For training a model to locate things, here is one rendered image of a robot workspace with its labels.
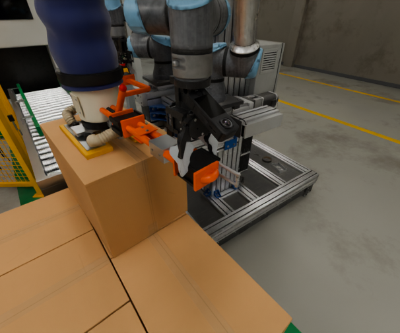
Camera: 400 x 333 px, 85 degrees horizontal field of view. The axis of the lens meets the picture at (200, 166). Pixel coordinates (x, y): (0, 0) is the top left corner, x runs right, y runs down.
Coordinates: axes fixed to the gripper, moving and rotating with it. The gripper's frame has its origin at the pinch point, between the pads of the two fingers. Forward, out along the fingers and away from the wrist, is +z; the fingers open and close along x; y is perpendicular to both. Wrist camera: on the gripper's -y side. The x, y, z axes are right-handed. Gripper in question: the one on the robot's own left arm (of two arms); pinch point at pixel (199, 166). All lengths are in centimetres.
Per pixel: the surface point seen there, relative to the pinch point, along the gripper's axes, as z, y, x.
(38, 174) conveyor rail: 48, 108, 31
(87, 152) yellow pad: 11.0, 45.1, 13.8
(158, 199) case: 35.1, 30.3, -3.3
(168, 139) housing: -1.3, 14.0, -0.9
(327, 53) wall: 60, 212, -647
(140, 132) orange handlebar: -1.3, 23.3, 2.4
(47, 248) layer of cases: 53, 55, 40
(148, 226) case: 47, 30, 3
